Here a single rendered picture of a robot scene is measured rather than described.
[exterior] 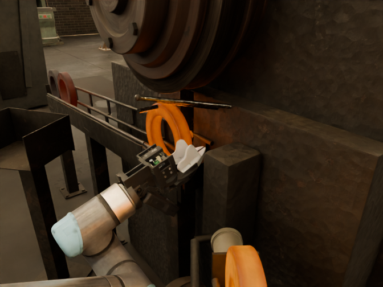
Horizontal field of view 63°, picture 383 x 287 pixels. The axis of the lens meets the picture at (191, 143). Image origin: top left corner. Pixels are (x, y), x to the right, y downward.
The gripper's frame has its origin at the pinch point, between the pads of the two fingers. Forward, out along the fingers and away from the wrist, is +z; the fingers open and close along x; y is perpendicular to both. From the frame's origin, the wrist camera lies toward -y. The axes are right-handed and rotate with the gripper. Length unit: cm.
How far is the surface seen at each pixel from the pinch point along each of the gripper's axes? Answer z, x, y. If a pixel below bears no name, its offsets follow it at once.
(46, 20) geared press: 154, 820, -66
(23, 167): -35, 48, -4
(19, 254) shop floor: -61, 84, -59
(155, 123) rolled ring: -0.8, 18.0, 2.7
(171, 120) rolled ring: -1.0, 7.7, 7.3
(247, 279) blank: -18.3, -34.0, 9.1
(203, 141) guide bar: 3.6, 3.5, -0.4
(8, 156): -38, 61, -4
